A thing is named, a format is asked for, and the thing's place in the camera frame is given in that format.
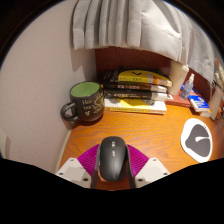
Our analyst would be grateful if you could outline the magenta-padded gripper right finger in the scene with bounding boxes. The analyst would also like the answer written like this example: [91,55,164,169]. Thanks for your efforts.
[125,144,171,190]

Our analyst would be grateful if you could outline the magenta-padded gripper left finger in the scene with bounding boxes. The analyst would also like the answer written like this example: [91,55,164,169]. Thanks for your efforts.
[54,143,102,190]

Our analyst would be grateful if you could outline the black computer mouse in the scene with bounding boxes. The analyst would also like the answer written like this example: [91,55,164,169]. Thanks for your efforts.
[99,135,129,183]

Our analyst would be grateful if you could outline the white and grey mouse pad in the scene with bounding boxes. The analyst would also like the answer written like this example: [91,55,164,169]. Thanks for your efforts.
[180,117,213,164]

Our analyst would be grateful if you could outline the yellow and white book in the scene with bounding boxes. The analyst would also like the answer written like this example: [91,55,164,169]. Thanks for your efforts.
[103,97,168,116]

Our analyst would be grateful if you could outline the dark mug with green inside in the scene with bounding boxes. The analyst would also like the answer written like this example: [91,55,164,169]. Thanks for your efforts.
[59,81,105,123]

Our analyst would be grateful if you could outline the black book with white pages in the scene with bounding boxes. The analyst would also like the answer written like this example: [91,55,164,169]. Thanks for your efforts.
[103,88,169,102]

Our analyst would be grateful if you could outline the red-brown book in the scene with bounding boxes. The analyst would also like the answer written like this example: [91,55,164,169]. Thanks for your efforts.
[165,93,192,108]

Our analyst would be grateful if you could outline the thin black book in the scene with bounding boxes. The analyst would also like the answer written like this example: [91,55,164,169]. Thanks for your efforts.
[101,81,169,94]

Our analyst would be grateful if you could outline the yellow and black book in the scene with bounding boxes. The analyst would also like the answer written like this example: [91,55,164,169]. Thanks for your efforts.
[102,68,173,88]

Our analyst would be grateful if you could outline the clear spray bottle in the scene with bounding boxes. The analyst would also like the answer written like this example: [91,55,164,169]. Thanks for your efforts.
[179,73,196,101]

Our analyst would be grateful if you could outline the white pitcher vase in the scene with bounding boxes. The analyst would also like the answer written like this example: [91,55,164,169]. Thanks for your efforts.
[208,84,224,121]

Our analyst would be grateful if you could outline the white curtain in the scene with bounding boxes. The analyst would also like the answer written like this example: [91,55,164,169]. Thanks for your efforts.
[71,0,217,83]

